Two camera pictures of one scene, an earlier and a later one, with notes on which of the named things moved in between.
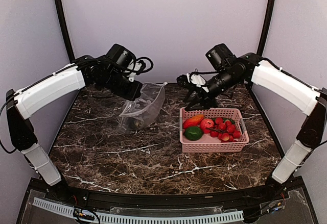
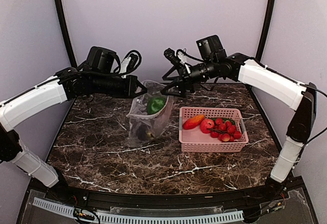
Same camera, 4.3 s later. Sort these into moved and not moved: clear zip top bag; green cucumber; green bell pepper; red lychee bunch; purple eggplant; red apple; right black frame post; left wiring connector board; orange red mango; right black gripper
Moved: clear zip top bag; purple eggplant; right black gripper; green bell pepper
Not moved: green cucumber; left wiring connector board; red lychee bunch; right black frame post; orange red mango; red apple
